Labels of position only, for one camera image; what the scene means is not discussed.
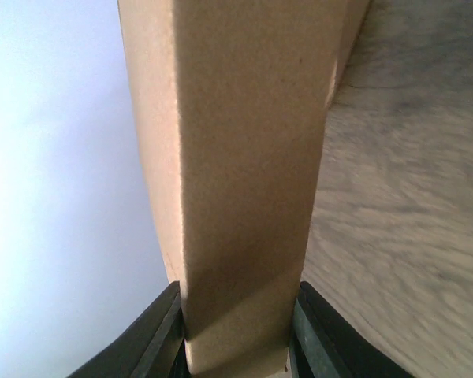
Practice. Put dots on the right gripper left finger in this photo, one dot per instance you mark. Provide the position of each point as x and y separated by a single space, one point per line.
149 347

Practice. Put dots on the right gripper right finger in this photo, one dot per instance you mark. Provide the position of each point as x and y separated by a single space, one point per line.
324 344

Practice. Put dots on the cardboard box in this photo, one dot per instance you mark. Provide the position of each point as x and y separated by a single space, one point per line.
230 101

